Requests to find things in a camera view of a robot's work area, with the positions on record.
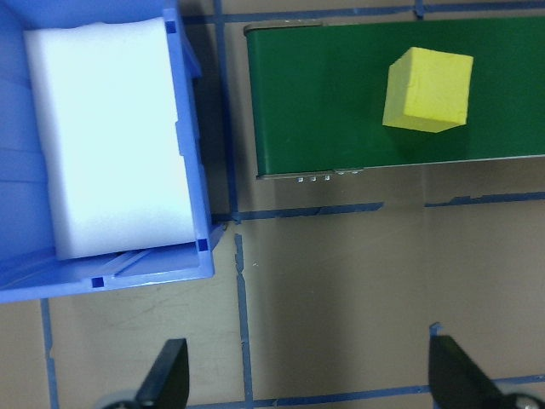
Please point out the white foam insert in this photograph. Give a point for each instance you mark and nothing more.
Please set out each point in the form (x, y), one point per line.
(110, 128)

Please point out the green conveyor belt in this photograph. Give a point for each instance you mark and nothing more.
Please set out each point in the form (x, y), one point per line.
(319, 106)

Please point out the yellow foam cube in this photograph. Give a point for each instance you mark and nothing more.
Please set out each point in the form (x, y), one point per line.
(430, 89)

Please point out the blue plastic storage bin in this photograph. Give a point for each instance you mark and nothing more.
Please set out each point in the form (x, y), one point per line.
(193, 179)

